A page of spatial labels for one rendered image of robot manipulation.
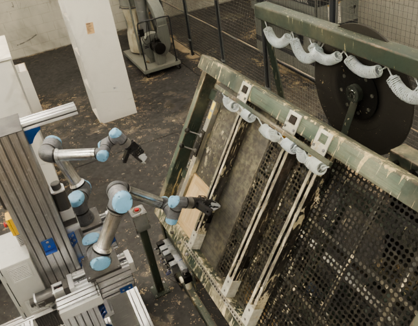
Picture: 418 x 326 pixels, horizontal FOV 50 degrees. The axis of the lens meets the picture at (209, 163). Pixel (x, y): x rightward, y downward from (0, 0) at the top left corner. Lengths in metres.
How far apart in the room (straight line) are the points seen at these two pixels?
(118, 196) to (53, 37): 8.71
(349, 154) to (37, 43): 9.54
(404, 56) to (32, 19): 9.36
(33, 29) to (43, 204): 8.36
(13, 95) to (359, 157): 3.85
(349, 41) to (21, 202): 2.07
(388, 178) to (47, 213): 1.95
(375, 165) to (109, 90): 5.32
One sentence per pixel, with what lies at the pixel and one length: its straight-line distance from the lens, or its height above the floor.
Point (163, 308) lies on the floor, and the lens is 4.05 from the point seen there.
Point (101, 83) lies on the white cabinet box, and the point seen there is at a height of 0.62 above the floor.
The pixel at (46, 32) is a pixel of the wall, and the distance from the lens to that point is 11.03.
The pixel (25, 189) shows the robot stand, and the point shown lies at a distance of 2.80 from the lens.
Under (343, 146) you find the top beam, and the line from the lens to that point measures 2.14.
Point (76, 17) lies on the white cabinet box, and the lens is 6.50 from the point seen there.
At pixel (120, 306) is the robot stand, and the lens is 3.89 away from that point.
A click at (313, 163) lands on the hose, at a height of 1.89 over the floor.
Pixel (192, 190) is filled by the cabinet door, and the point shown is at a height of 1.14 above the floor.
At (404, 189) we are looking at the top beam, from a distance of 1.93.
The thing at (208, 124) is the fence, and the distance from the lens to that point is 3.14.
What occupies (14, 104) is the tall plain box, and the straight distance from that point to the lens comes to 5.14.
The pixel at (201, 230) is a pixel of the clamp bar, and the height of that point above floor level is 1.04.
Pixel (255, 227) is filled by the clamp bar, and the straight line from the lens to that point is 2.58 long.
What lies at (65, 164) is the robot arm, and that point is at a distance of 3.31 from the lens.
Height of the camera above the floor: 3.10
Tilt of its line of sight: 34 degrees down
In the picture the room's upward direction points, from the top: 9 degrees counter-clockwise
